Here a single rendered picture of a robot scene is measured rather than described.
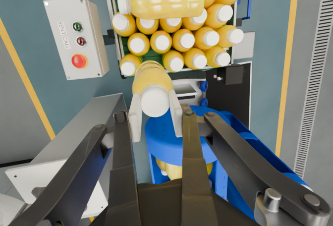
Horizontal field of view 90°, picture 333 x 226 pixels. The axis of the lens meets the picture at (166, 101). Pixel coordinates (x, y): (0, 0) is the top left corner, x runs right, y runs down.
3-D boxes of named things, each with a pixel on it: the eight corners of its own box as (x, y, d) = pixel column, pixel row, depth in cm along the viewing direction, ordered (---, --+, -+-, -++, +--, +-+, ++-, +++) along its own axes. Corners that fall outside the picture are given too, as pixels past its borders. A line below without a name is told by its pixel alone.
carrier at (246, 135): (240, 122, 170) (223, 104, 161) (322, 200, 88) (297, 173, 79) (219, 140, 175) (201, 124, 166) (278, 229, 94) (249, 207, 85)
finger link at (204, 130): (185, 125, 14) (219, 121, 14) (177, 103, 19) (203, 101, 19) (186, 140, 15) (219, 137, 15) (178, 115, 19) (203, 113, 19)
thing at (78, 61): (75, 68, 47) (73, 69, 46) (71, 55, 45) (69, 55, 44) (87, 67, 47) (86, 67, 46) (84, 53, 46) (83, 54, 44)
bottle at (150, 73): (129, 76, 40) (118, 103, 22) (148, 53, 39) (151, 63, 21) (152, 94, 42) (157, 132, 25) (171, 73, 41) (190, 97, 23)
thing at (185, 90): (166, 91, 69) (169, 101, 58) (165, 85, 69) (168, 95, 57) (189, 88, 70) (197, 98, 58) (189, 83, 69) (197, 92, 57)
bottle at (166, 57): (179, 65, 69) (188, 74, 52) (162, 67, 69) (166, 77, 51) (177, 47, 66) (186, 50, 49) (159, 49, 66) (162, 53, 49)
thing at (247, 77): (202, 183, 215) (206, 193, 201) (191, 67, 161) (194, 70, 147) (242, 175, 216) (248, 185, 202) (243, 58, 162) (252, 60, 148)
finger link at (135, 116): (140, 142, 16) (132, 143, 16) (142, 112, 23) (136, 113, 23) (136, 114, 15) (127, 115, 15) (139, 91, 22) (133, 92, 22)
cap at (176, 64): (183, 69, 51) (184, 70, 50) (170, 71, 51) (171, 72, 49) (181, 56, 50) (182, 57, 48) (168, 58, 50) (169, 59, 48)
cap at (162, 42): (164, 52, 49) (164, 52, 47) (152, 44, 48) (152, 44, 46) (171, 40, 48) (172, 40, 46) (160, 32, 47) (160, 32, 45)
